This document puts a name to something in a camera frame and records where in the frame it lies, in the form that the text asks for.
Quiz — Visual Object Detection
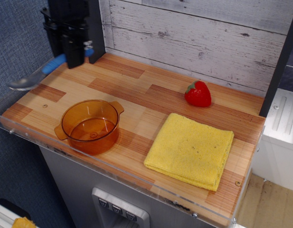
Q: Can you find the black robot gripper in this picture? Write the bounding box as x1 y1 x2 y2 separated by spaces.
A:
41 0 89 69

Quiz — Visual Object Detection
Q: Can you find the blue handled metal spoon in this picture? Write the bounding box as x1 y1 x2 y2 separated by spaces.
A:
7 40 94 91

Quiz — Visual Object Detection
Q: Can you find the orange transparent plastic pot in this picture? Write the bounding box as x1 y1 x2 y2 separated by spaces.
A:
54 100 124 155

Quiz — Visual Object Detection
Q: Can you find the clear acrylic table guard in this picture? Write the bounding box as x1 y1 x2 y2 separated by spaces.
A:
0 53 265 228

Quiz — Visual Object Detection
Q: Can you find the red toy strawberry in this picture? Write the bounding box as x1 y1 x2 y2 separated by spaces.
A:
184 81 212 107

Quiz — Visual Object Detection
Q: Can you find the grey cabinet with button panel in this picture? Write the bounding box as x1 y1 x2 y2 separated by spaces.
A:
41 147 235 228

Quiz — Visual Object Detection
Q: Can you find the yellow folded cloth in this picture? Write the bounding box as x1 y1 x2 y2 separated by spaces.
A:
144 113 234 191

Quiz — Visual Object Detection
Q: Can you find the yellow black object bottom left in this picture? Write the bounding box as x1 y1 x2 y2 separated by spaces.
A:
0 199 37 228

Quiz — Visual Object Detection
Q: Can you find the white ridged side unit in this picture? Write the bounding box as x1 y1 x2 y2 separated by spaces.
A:
252 88 293 190

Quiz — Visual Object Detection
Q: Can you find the dark grey left post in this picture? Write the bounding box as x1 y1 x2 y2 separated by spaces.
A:
87 0 105 64

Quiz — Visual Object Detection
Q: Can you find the dark grey post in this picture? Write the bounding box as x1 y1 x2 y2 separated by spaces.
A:
259 19 293 117
87 0 105 64

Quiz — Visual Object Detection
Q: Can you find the dark grey right post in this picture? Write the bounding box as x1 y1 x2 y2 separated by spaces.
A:
259 19 293 117

